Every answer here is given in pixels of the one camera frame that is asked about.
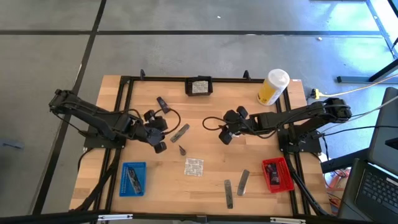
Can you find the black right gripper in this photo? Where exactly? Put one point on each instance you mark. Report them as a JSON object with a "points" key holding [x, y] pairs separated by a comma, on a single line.
{"points": [[242, 124]]}

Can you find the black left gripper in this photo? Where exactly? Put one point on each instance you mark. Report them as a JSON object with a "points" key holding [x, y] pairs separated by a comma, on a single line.
{"points": [[154, 133]]}

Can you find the white adhesive bandage sheet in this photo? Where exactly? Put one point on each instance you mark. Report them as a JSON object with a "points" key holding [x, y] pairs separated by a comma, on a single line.
{"points": [[199, 87], [193, 167], [235, 135]]}

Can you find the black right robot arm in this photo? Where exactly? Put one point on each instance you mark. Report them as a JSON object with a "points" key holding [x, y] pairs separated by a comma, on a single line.
{"points": [[295, 114]]}

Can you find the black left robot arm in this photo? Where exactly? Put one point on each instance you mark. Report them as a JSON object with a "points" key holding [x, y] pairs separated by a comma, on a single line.
{"points": [[102, 119]]}

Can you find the yellow white wipes canister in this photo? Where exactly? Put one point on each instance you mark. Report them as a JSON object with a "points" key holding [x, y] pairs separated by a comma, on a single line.
{"points": [[272, 88]]}

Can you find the black plastic mesh basket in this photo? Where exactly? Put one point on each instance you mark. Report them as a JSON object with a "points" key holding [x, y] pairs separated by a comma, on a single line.
{"points": [[187, 88]]}

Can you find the blue plastic mesh basket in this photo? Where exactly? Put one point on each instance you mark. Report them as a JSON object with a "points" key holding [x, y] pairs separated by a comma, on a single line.
{"points": [[123, 186]]}

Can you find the red plastic mesh basket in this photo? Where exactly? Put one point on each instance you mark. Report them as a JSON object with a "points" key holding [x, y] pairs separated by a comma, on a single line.
{"points": [[287, 186]]}

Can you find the black desk foot bar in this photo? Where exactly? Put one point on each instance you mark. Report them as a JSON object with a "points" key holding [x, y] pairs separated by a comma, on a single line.
{"points": [[342, 161]]}

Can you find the black rig crossbar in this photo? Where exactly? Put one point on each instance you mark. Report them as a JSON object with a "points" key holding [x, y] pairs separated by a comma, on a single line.
{"points": [[62, 215]]}

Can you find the dark grey monitor back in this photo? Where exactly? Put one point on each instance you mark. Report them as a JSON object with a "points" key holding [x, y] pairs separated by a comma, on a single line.
{"points": [[385, 130]]}

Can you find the black laptop computer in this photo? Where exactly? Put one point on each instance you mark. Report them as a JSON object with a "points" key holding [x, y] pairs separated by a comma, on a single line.
{"points": [[373, 193]]}

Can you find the black aluminium table frame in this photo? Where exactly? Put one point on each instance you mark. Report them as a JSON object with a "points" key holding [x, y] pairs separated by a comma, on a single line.
{"points": [[230, 80]]}

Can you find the silver metal bracket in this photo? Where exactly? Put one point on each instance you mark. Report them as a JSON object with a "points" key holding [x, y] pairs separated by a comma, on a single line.
{"points": [[287, 220], [115, 216]]}

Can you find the black desk leg frame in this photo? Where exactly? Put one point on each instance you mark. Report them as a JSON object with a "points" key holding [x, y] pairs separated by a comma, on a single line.
{"points": [[367, 78]]}

